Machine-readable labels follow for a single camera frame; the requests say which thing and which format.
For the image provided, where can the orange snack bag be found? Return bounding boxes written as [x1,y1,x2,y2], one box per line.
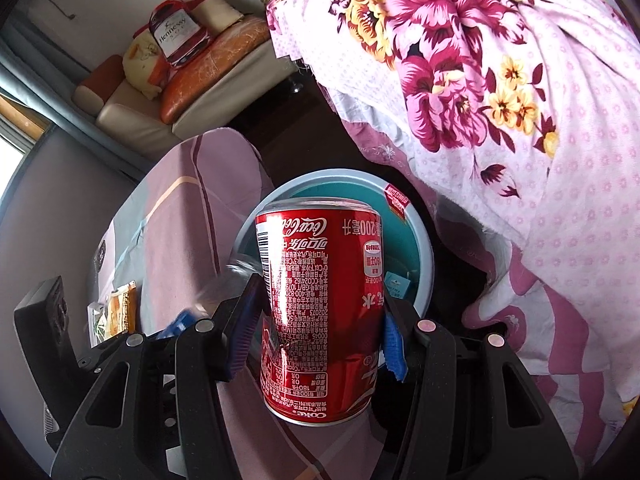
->
[104,282,138,339]

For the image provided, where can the clear plastic water bottle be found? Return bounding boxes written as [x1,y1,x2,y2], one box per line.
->
[154,255,262,339]

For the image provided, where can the red cola can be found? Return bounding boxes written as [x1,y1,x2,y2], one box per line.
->
[255,197,385,427]

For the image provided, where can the teal trash bin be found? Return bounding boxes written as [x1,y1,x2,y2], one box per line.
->
[232,168,434,318]

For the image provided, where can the green white snack wrapper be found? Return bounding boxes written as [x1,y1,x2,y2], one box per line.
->
[87,301,107,347]

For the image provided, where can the yellow plush pillow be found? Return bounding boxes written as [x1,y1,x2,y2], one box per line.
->
[122,36,168,101]

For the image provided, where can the pink floral quilt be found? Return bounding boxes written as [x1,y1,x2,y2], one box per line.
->
[267,0,639,474]

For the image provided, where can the red gift bag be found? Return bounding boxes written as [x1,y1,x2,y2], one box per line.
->
[144,0,212,70]

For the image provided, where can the beige sofa orange cushion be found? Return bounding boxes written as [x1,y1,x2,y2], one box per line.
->
[73,0,297,160]

